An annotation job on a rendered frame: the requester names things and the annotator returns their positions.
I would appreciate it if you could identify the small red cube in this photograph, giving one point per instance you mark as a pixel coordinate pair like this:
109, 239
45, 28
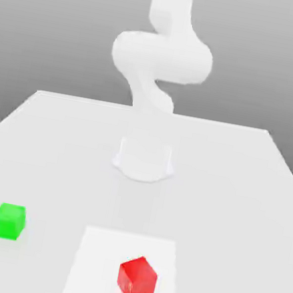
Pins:
136, 280

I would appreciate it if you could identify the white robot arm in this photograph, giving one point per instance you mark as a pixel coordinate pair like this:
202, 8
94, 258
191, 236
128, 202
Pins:
162, 57

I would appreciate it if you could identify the small green cube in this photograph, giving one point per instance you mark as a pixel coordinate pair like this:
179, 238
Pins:
8, 222

